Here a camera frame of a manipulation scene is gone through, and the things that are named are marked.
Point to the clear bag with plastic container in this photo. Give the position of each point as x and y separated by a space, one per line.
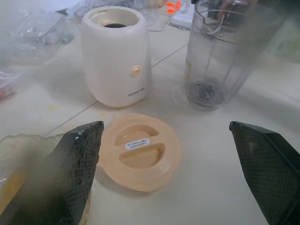
39 37

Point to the clear container with orange pieces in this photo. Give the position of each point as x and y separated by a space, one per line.
155 18

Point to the clear blender jar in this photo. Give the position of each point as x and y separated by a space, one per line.
204 70

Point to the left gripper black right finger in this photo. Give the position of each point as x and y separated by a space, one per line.
267 168

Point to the cream blender lid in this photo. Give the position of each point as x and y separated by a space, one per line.
140 168

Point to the white blender base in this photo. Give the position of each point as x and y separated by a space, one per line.
112 61

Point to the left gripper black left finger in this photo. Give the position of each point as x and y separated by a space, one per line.
77 164

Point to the plastic bag with orange fruit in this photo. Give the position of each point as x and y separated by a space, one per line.
14 150

